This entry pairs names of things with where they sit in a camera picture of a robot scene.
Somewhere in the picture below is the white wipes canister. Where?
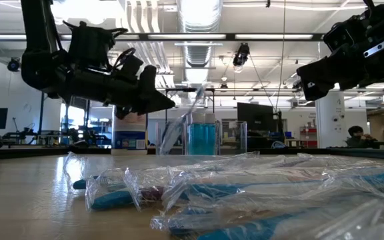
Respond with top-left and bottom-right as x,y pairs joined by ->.
111,105 -> 148,156

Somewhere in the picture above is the red storage shelf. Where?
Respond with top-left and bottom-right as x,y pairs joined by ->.
299,125 -> 318,148

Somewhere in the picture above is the clear acrylic organizer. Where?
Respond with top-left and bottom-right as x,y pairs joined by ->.
154,119 -> 248,156

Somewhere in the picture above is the blue white toothbrush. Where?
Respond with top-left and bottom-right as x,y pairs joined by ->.
84,167 -> 146,212
63,151 -> 261,195
161,168 -> 384,216
149,199 -> 346,240
158,85 -> 207,156

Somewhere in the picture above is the silver ventilation duct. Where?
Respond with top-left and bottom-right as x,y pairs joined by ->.
177,0 -> 223,84

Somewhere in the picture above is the white building pillar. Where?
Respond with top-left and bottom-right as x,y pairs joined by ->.
315,90 -> 347,149

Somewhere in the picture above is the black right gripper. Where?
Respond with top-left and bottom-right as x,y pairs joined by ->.
297,2 -> 384,101

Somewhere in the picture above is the black round device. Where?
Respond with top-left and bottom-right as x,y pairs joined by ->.
7,57 -> 22,73

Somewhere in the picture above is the black overhead camera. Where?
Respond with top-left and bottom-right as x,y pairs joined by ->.
232,42 -> 251,68

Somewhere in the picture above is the large black monitor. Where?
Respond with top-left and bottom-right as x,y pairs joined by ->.
237,102 -> 277,133

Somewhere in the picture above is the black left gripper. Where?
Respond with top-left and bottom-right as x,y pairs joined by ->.
58,20 -> 176,121

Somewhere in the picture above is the person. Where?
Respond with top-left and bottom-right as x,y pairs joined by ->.
345,125 -> 379,149

